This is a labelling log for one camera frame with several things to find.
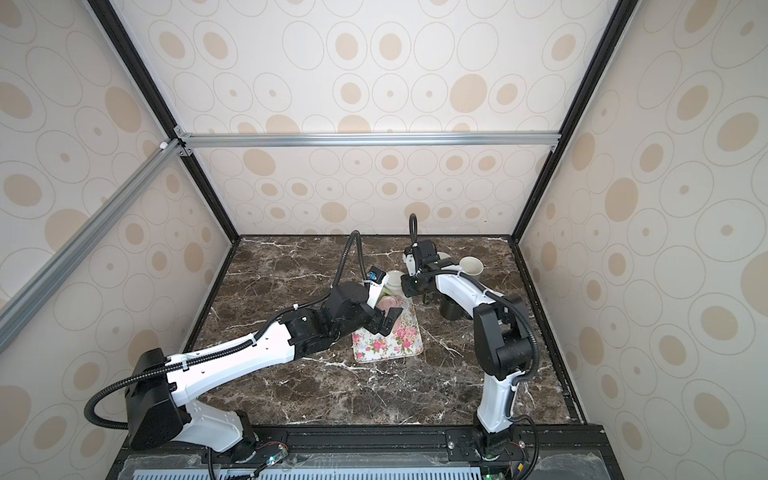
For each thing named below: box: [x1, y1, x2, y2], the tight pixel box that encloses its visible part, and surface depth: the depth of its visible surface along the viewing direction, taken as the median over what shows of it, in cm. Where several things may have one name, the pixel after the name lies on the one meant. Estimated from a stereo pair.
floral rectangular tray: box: [352, 298, 424, 363], surface depth 92 cm
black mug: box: [440, 297, 470, 320], surface depth 97 cm
